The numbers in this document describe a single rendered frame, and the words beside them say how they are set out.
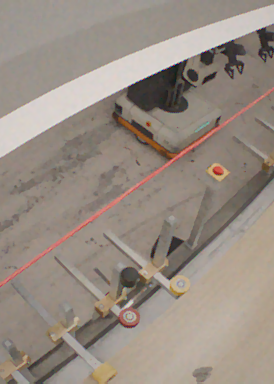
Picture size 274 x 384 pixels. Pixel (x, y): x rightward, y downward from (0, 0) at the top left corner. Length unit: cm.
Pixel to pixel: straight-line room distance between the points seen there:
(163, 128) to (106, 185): 58
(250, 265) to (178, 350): 51
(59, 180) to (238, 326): 193
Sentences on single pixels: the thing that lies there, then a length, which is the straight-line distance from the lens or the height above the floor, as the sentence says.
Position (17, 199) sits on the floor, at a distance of 310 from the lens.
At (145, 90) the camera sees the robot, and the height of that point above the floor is 49.
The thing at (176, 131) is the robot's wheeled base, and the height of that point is 28.
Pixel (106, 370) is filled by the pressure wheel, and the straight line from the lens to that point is 147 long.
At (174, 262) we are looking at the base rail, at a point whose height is 70.
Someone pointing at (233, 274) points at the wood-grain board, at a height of 90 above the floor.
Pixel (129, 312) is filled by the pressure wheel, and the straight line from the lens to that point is 164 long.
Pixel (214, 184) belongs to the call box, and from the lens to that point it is 168.
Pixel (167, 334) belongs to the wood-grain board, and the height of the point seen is 90.
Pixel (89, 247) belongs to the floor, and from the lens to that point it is 285.
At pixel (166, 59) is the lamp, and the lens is 17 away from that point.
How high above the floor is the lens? 240
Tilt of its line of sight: 50 degrees down
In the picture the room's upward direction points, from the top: 10 degrees clockwise
